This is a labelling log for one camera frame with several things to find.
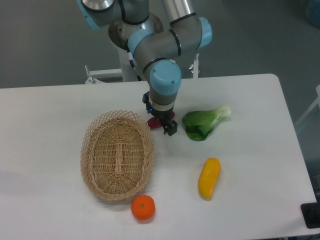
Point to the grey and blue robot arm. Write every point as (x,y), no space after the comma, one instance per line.
(153,52)

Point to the green bok choy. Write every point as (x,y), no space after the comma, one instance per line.
(200,123)

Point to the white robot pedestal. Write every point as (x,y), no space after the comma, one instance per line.
(119,33)

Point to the black device at table corner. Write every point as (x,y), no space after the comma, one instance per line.
(311,214)

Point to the white metal base frame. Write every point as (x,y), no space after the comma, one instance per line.
(95,76)

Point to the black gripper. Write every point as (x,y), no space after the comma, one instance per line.
(156,110)

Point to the oval wicker basket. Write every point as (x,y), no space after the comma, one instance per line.
(117,155)

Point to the dark red sweet potato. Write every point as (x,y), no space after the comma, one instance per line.
(155,122)

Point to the yellow squash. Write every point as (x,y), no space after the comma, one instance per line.
(208,178)

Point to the orange tangerine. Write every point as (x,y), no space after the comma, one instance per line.
(143,207)

